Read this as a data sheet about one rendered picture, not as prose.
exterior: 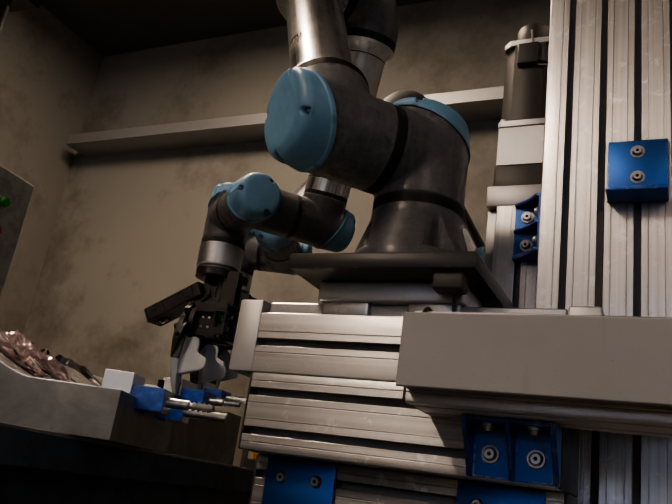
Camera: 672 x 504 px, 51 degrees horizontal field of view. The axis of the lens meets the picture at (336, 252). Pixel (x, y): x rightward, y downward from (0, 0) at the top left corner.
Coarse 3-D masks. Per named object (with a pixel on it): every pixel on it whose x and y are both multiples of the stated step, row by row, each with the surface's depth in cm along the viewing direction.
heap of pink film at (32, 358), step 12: (0, 336) 86; (12, 336) 98; (24, 336) 101; (0, 348) 85; (12, 348) 87; (24, 348) 88; (24, 360) 86; (36, 360) 96; (48, 360) 96; (36, 372) 85; (48, 372) 95; (60, 372) 96
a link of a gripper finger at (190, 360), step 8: (184, 344) 113; (192, 344) 113; (184, 352) 113; (192, 352) 112; (176, 360) 111; (184, 360) 112; (192, 360) 112; (200, 360) 111; (176, 368) 111; (184, 368) 111; (192, 368) 111; (200, 368) 111; (176, 376) 111; (176, 384) 111; (176, 392) 111
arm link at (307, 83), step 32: (288, 0) 107; (320, 0) 102; (352, 0) 115; (288, 32) 102; (320, 32) 96; (320, 64) 87; (352, 64) 89; (288, 96) 84; (320, 96) 81; (352, 96) 84; (288, 128) 83; (320, 128) 81; (352, 128) 83; (384, 128) 84; (288, 160) 84; (320, 160) 83; (352, 160) 84; (384, 160) 85
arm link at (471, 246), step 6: (468, 216) 152; (468, 222) 150; (468, 228) 149; (474, 228) 151; (468, 234) 149; (474, 234) 149; (468, 240) 148; (474, 240) 148; (480, 240) 149; (468, 246) 148; (474, 246) 148; (480, 246) 148
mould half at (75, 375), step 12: (72, 372) 129; (180, 396) 110; (192, 420) 114; (204, 420) 118; (228, 420) 126; (240, 420) 130; (180, 432) 111; (192, 432) 114; (204, 432) 118; (216, 432) 122; (228, 432) 126; (168, 444) 107; (180, 444) 111; (192, 444) 114; (204, 444) 118; (216, 444) 122; (228, 444) 126; (192, 456) 114; (204, 456) 118; (216, 456) 122; (228, 456) 126
